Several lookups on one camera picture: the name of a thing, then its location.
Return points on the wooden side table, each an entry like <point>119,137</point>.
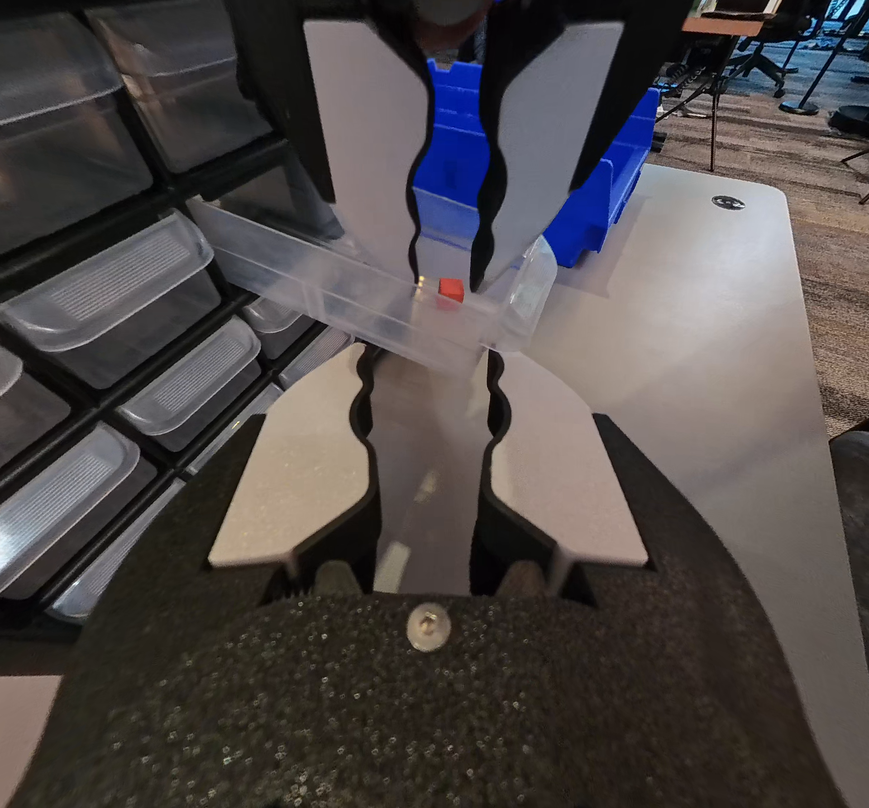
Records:
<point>719,26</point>

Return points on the black floor stand base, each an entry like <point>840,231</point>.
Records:
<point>848,122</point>

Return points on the blue plastic bin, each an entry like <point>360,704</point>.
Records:
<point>597,211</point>

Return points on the black drawer cabinet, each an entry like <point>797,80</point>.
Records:
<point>68,241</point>

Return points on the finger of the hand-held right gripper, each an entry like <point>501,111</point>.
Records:
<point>550,116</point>
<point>360,109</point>

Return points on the small red cube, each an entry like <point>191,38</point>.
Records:
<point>449,289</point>

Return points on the clear plastic drawer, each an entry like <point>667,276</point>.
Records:
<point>305,265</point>

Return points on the black office chair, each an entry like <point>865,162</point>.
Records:
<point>781,21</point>

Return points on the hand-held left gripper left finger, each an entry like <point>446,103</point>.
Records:
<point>299,475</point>

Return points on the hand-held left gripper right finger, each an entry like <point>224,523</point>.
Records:
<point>563,475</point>

